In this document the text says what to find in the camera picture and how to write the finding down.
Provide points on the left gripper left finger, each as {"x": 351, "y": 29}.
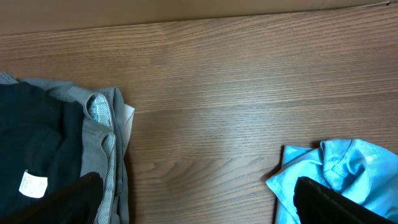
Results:
{"x": 76, "y": 204}

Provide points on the folded beige garment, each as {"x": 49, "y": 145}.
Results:
{"x": 128, "y": 119}

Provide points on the folded black garment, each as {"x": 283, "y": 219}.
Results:
{"x": 40, "y": 135}

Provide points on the folded grey garment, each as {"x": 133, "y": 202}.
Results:
{"x": 103, "y": 145}

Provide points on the light blue t-shirt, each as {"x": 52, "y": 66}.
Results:
{"x": 358, "y": 170}

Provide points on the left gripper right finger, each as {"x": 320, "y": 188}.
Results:
{"x": 317, "y": 204}

